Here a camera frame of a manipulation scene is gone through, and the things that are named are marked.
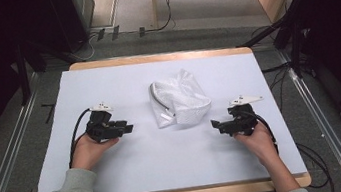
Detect black metal stand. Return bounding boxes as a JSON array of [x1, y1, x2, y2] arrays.
[[230, 0, 338, 88], [12, 38, 53, 107]]

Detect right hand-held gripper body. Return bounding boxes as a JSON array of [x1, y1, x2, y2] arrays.
[[223, 91, 270, 139]]

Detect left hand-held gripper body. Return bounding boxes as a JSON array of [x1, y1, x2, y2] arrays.
[[82, 99, 124, 145]]

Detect black hanging cable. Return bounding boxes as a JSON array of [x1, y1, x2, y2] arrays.
[[140, 0, 179, 34]]

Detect black looped floor cable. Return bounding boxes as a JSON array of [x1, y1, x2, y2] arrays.
[[294, 138, 336, 192]]

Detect white mesh laundry bag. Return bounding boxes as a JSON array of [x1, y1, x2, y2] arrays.
[[145, 65, 216, 131]]

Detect white table mat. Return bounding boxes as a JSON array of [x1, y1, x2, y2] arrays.
[[18, 39, 309, 192]]

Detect hand-held gripper black cable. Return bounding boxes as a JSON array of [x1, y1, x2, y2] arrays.
[[61, 107, 99, 170], [243, 106, 281, 159]]

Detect black cabinet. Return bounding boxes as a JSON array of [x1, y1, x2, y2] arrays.
[[46, 0, 102, 57]]

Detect white floor cable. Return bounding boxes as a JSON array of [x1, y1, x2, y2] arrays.
[[72, 31, 103, 63]]

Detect black floor cables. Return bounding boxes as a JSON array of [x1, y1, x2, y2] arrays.
[[259, 61, 300, 115]]

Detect person's left hand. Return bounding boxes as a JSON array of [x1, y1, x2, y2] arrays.
[[67, 128, 124, 174]]

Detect right hand-held gripper black cable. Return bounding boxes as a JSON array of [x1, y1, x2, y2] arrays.
[[243, 106, 281, 159]]

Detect left hand-held gripper black cable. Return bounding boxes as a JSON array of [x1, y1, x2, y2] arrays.
[[61, 107, 99, 170]]

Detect person's right hand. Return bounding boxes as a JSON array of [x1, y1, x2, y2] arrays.
[[232, 122, 282, 170]]

